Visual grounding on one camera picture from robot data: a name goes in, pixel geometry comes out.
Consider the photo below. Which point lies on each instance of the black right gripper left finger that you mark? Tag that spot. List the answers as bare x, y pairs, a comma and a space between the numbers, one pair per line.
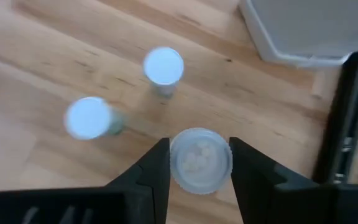
141, 199

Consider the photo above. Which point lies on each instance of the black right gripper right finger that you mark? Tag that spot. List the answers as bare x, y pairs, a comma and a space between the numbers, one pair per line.
266, 193

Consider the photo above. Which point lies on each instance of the clear bottle translucent cap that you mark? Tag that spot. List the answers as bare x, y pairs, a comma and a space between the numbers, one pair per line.
200, 161

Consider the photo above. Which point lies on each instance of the small green bottle white cap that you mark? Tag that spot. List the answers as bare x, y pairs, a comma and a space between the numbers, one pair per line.
87, 118

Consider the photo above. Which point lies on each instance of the white hexagonal plant pot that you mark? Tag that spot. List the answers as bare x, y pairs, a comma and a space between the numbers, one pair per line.
306, 28

